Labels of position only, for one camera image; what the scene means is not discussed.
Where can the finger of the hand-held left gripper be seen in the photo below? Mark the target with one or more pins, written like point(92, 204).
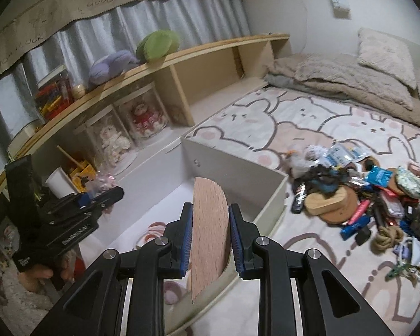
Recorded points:
point(108, 193)
point(80, 214)

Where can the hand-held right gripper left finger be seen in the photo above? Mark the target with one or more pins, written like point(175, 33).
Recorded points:
point(186, 241)

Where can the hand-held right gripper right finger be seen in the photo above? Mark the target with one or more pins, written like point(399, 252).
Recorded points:
point(235, 238)

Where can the half-round wooden block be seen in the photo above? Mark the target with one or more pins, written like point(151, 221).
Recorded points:
point(208, 234)

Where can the white storage box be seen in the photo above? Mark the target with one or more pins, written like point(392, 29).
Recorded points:
point(231, 161)

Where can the person's left hand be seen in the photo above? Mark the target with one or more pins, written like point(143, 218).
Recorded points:
point(36, 274)

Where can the yellow cardboard box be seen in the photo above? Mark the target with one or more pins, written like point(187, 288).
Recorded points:
point(81, 177)

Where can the white-dress doll in clear case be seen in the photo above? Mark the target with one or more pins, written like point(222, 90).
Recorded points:
point(113, 140)

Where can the wooden stick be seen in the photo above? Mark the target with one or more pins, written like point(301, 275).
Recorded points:
point(68, 154)

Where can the black tube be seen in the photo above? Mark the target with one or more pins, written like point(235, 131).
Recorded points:
point(299, 197)

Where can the red-dress doll in clear case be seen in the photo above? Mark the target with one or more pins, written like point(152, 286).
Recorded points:
point(147, 119)

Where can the thick oval wooden board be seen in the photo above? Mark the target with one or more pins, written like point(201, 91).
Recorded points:
point(330, 205)

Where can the crumpled clear wrapper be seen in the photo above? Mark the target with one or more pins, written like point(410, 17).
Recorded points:
point(301, 157)

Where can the black and blue knitted scrunchie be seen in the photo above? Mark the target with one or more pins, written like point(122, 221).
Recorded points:
point(322, 178)

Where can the small cream ball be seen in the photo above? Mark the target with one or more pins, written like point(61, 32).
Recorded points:
point(79, 91)

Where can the clear jar of colourful pieces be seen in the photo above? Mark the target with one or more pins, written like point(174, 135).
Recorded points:
point(52, 94)

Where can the dark blue bar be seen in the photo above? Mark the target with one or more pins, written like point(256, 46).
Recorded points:
point(355, 227)

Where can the printed blanket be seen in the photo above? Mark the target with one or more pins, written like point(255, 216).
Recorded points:
point(266, 119)

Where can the purple plush toy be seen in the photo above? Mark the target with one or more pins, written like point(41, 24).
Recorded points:
point(108, 68)

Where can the pink tube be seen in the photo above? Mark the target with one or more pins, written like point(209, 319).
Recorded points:
point(358, 211)

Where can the white and blue mask packets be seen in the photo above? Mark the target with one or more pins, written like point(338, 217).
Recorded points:
point(339, 154)

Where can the wooden shelf unit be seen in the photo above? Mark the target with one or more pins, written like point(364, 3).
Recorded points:
point(210, 77)

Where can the red foil packets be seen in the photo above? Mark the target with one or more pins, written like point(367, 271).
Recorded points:
point(388, 206)

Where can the blue foil packet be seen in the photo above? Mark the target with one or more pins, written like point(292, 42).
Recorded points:
point(379, 176)

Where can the green plush toy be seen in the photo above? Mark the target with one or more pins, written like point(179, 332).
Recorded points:
point(157, 43)

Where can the green circuit board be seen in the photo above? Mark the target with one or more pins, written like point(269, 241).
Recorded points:
point(399, 272)

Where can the green patterned round pouch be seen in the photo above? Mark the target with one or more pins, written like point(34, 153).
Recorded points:
point(409, 182)

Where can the beige duvet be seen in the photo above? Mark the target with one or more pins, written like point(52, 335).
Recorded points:
point(336, 77)

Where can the silver grey curtain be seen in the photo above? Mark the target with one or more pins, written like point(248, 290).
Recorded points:
point(196, 17)

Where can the fluffy beige pillow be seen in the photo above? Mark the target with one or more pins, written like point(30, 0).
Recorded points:
point(388, 56)

